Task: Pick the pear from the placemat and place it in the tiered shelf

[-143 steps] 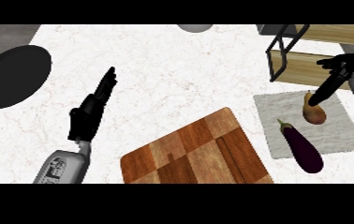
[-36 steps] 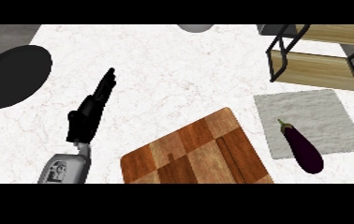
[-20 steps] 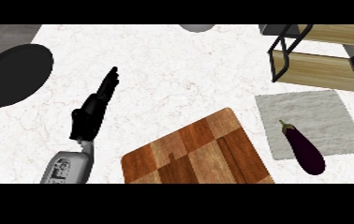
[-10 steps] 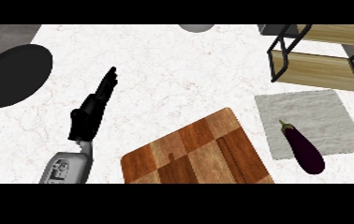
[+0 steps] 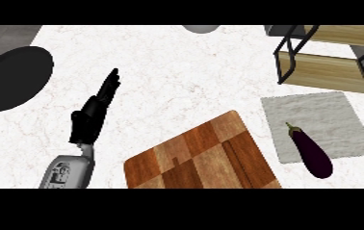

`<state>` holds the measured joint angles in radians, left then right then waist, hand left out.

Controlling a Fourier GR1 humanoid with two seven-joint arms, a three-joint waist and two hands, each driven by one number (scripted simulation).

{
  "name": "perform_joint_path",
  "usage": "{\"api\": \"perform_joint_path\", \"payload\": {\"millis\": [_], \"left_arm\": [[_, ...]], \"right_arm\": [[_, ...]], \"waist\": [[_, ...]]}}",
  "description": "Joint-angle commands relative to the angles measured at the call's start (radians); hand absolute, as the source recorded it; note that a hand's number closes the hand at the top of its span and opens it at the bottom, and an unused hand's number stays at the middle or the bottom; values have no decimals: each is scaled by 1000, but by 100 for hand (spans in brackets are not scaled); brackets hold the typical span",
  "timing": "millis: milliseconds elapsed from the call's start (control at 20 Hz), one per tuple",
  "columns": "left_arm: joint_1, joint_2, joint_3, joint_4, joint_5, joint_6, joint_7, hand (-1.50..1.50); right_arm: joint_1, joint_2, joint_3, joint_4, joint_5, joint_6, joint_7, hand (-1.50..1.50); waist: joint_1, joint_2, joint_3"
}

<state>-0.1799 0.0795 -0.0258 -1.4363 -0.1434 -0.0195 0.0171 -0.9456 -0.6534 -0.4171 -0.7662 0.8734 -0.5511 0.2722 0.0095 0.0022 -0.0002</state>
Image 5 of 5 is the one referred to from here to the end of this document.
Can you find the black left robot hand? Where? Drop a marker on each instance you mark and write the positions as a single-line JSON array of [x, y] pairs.
[[90, 115]]

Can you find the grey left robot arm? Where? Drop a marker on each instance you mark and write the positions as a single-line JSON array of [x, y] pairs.
[[65, 171]]

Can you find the grey placemat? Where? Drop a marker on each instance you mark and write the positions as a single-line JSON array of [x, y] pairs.
[[315, 118]]

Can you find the black round pan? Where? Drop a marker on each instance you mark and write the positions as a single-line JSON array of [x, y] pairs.
[[21, 78]]

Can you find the wooden cutting board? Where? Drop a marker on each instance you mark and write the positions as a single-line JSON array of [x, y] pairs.
[[203, 157]]

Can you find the grey flat appliance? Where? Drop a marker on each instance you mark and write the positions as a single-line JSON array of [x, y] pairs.
[[16, 36]]

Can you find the grey round object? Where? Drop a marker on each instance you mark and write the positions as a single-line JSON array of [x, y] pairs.
[[201, 28]]

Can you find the purple eggplant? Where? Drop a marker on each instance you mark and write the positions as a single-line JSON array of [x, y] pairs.
[[309, 152]]

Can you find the wooden tiered shelf black frame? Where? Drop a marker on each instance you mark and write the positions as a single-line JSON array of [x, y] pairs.
[[321, 67]]

